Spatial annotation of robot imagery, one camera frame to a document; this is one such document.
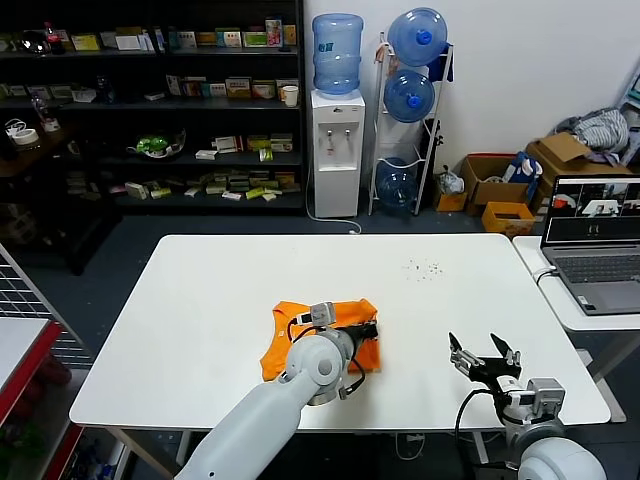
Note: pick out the white folding stool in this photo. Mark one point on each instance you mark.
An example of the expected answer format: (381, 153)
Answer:
(634, 100)

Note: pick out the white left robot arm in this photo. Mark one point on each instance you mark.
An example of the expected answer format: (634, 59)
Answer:
(280, 415)

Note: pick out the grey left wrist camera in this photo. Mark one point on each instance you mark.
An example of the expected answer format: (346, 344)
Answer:
(322, 315)

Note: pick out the yellow green flat box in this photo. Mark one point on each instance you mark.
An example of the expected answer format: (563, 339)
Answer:
(160, 193)

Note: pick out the yellow flat carton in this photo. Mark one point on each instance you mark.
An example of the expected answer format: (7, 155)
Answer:
(255, 194)

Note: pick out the yellow tan medicine box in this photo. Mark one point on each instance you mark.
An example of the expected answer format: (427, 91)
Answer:
(238, 88)

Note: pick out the white yellow medicine box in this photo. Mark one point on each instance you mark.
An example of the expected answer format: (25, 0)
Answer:
(280, 84)

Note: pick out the orange blue medicine box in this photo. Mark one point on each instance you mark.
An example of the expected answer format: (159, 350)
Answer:
(193, 88)

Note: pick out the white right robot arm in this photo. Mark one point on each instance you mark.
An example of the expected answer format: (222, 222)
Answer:
(555, 455)

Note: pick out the white plastic bag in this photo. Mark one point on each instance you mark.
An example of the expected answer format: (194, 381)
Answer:
(451, 181)

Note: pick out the bowl with green packets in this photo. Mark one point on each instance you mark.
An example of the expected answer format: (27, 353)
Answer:
(155, 146)

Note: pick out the black shelving unit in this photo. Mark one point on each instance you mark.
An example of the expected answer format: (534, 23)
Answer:
(125, 106)

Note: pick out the grey clothes pile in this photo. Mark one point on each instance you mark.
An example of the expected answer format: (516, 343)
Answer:
(600, 131)

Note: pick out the white upright medicine box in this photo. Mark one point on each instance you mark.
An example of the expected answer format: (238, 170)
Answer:
(173, 85)

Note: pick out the yellow green medicine box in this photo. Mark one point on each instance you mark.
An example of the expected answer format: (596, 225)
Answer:
(258, 142)

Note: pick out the tall pink box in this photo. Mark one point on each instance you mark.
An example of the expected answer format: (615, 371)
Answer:
(273, 34)

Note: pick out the small white table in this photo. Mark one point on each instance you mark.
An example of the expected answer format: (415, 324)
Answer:
(560, 310)

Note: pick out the yellow cardboard box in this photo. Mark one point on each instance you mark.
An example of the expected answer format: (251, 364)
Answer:
(450, 202)

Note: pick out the grey laptop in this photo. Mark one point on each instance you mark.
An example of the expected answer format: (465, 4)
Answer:
(595, 270)

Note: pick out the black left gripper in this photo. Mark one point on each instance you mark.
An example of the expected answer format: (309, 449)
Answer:
(357, 335)

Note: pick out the white red flat box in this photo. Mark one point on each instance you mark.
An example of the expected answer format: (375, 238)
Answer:
(232, 196)

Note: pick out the white orange medicine box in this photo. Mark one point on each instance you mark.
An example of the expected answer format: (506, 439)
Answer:
(263, 90)

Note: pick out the dark wooden desk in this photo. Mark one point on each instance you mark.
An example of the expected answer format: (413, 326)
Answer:
(60, 200)

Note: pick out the dark blue bottle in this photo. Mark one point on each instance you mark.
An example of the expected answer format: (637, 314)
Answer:
(105, 90)

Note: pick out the labelled blue water jug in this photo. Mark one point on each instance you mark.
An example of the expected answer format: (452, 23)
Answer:
(337, 55)

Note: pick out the open brown cardboard box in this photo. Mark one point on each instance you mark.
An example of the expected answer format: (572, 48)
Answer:
(495, 197)

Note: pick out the white water dispenser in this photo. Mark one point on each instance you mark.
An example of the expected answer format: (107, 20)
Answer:
(337, 165)

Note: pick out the large brown cardboard box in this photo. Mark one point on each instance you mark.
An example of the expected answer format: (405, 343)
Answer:
(555, 155)

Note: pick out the orange cardboard box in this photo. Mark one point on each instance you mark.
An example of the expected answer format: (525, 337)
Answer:
(507, 222)

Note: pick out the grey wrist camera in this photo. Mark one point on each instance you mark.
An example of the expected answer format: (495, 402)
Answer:
(547, 400)
(322, 315)

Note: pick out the yellow brown carton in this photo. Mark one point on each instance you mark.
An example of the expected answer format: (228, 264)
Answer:
(284, 181)

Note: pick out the white teal medicine box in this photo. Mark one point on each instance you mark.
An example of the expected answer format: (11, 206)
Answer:
(214, 90)

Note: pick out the pale pink cloth strip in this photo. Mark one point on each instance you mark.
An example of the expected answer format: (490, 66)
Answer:
(384, 55)

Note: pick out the cola bottle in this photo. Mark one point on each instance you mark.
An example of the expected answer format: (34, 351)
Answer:
(52, 37)

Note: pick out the white red medicine box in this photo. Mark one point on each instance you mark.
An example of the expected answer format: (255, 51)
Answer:
(228, 144)

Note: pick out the white paper cup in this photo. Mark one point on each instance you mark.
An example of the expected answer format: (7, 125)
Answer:
(290, 96)

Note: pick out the small white tray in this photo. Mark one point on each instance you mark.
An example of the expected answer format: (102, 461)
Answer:
(83, 95)

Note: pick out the dark glass bowl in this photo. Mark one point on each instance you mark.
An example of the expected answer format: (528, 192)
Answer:
(34, 42)

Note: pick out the red-edged white cart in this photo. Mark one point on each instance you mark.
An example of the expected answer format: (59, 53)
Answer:
(20, 345)

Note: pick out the white carton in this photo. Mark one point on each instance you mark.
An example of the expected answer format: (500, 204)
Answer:
(136, 191)

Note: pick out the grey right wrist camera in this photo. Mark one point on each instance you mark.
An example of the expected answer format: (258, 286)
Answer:
(547, 400)

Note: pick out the blue white bag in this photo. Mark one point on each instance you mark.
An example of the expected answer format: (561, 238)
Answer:
(522, 170)

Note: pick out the white tape roll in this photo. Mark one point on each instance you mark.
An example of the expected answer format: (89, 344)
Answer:
(25, 139)

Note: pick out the wide white box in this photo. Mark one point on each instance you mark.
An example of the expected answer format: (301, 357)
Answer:
(132, 42)

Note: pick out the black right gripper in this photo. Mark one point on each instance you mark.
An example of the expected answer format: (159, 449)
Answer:
(495, 375)

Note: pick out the orange t-shirt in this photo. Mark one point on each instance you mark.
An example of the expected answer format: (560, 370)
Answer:
(350, 312)

